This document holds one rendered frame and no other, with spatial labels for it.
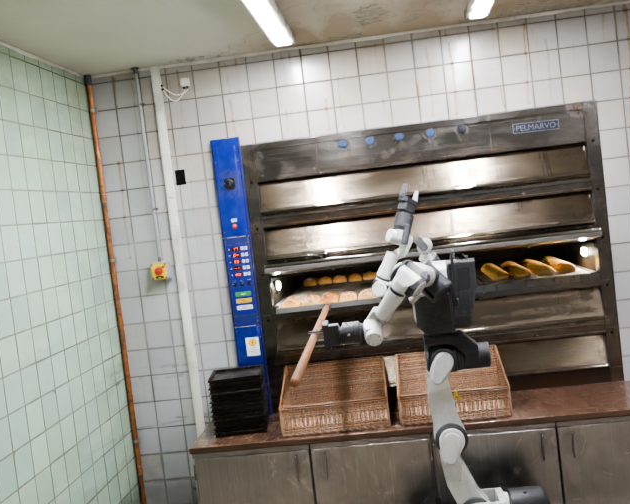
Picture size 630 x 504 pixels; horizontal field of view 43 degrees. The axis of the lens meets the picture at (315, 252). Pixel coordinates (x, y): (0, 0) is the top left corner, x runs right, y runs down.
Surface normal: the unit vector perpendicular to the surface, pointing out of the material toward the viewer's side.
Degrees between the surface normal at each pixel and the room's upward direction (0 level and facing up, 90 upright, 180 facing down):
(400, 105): 90
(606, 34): 90
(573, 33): 90
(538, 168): 70
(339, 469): 90
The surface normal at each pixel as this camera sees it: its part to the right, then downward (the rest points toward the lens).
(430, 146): -0.09, 0.07
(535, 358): -0.13, -0.28
